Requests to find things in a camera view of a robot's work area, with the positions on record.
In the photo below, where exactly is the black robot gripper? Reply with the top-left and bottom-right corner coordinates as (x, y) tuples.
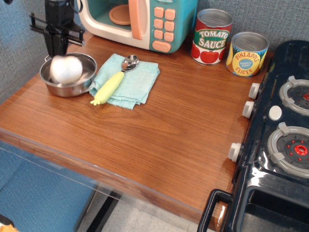
(30, 0), (84, 58)

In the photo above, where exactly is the plush white brown mushroom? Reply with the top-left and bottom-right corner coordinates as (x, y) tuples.
(50, 56), (83, 85)

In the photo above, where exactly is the silver metal pot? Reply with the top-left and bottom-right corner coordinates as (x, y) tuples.
(40, 53), (97, 97)

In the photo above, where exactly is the light blue folded cloth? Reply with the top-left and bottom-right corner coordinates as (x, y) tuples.
(89, 54), (160, 110)

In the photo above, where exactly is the teal toy microwave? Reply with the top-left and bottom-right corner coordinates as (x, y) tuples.
(79, 0), (197, 54)

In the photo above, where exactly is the tomato sauce can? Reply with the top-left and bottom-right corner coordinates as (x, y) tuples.
(191, 8), (233, 65)

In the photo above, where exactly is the black table leg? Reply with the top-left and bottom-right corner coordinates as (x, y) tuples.
(86, 191), (120, 232)

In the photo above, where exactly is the pineapple slices can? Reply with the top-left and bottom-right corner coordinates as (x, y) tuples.
(226, 31), (269, 77)

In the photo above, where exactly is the orange plush toy corner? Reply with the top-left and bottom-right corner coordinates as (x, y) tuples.
(0, 224), (19, 232)

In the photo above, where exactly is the white stove knob middle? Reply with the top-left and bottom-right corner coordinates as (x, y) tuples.
(242, 101), (254, 119)

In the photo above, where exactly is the white stove knob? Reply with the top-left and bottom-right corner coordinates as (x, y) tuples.
(242, 101), (254, 119)
(228, 143), (242, 162)
(248, 83), (260, 100)

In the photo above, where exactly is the white stove knob upper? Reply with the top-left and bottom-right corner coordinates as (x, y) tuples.
(248, 83), (260, 100)

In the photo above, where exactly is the white stove knob lower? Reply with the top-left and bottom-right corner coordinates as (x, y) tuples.
(228, 143), (242, 162)

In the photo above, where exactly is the dark blue toy stove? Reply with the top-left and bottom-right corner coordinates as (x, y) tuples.
(198, 40), (309, 232)

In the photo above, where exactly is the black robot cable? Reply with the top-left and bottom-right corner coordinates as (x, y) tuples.
(72, 0), (84, 14)

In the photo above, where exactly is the yellow handled metal spoon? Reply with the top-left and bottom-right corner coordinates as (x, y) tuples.
(90, 55), (139, 106)

